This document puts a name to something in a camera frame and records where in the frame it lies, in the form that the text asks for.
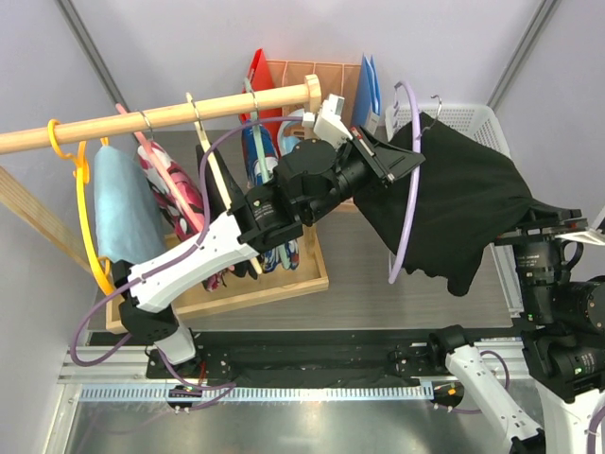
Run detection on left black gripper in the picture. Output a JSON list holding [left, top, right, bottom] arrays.
[[302, 124, 424, 224]]

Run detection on lilac plastic hanger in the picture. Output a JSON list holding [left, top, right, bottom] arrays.
[[388, 80, 442, 285]]

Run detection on black trousers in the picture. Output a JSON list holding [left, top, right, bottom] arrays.
[[352, 111, 582, 298]]

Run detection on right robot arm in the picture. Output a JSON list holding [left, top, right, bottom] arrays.
[[425, 204, 604, 453]]

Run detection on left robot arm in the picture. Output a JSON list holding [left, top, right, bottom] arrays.
[[118, 129, 424, 378]]

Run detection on mint green hanger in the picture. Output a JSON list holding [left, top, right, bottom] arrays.
[[244, 77, 270, 183]]

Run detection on yellow hanger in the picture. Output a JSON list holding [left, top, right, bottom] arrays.
[[46, 119, 114, 295]]

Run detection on blue folder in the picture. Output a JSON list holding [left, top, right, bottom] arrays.
[[351, 55, 382, 134]]

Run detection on orange file organizer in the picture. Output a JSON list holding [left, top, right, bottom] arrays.
[[268, 60, 361, 127]]

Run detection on white plastic basket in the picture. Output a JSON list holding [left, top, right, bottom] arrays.
[[385, 103, 510, 158]]

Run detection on light blue headphones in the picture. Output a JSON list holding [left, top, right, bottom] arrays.
[[277, 121, 304, 156]]

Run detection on blue patterned garment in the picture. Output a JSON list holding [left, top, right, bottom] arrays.
[[241, 126, 300, 273]]

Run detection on red folder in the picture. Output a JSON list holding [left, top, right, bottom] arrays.
[[239, 48, 282, 123]]

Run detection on black garment on rack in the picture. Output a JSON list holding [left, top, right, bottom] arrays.
[[195, 144, 259, 280]]

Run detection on wooden clothes rack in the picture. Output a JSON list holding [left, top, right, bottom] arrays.
[[1, 75, 329, 319]]

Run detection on pink floral garment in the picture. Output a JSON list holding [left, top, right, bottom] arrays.
[[136, 144, 237, 292]]

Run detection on light blue garment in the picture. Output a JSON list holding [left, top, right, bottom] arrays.
[[93, 146, 165, 264]]

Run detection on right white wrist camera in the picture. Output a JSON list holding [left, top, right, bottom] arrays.
[[556, 216, 604, 247]]

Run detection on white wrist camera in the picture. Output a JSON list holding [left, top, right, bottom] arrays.
[[556, 216, 604, 247], [302, 94, 353, 149]]

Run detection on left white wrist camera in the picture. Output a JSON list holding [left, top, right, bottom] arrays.
[[302, 94, 353, 149]]

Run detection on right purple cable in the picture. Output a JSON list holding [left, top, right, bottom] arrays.
[[434, 349, 605, 454]]

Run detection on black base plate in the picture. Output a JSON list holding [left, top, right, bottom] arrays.
[[176, 329, 446, 389]]

